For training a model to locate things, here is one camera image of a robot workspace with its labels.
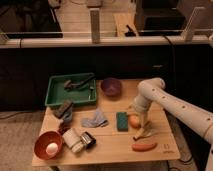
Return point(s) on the orange apple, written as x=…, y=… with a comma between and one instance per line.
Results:
x=134, y=121

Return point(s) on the black small can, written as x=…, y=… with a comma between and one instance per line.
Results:
x=88, y=140

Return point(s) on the green sponge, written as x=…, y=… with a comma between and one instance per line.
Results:
x=121, y=121

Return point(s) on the grey tool in tray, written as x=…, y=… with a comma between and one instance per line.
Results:
x=69, y=85

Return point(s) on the blue cloth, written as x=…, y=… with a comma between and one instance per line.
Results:
x=98, y=120

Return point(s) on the orange sausage toy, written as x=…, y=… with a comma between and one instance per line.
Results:
x=143, y=147

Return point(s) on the wooden table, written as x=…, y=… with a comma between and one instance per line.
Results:
x=112, y=145

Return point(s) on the white egg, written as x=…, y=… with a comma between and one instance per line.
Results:
x=52, y=149

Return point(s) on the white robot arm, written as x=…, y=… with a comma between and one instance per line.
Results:
x=196, y=118

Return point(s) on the white railing bar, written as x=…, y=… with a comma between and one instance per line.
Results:
x=106, y=41

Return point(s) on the red bowl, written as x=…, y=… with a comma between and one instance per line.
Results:
x=43, y=141

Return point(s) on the green plastic tray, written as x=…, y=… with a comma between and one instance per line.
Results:
x=79, y=88

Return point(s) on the purple bowl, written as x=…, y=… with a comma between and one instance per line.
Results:
x=111, y=87

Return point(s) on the grey brush block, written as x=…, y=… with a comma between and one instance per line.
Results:
x=63, y=108

